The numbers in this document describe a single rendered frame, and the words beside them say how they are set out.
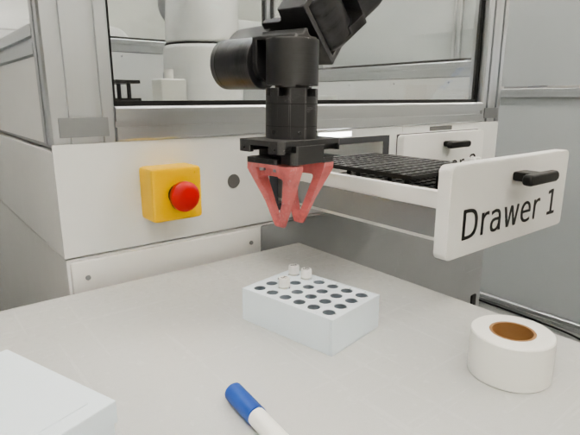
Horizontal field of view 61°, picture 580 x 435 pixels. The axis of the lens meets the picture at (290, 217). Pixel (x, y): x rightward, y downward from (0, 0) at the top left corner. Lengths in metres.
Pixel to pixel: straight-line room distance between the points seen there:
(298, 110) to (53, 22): 0.31
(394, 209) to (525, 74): 1.89
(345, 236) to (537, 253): 1.66
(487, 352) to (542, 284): 2.09
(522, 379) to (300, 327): 0.20
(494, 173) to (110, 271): 0.51
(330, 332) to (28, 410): 0.26
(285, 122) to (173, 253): 0.30
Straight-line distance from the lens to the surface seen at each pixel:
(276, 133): 0.53
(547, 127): 2.44
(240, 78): 0.57
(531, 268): 2.55
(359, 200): 0.68
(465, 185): 0.59
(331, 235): 0.92
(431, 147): 1.08
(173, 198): 0.65
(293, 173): 0.51
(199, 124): 0.73
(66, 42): 0.67
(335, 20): 0.58
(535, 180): 0.65
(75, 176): 0.67
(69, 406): 0.36
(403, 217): 0.64
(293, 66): 0.53
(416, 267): 1.15
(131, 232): 0.71
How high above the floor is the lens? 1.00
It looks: 14 degrees down
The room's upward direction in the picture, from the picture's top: straight up
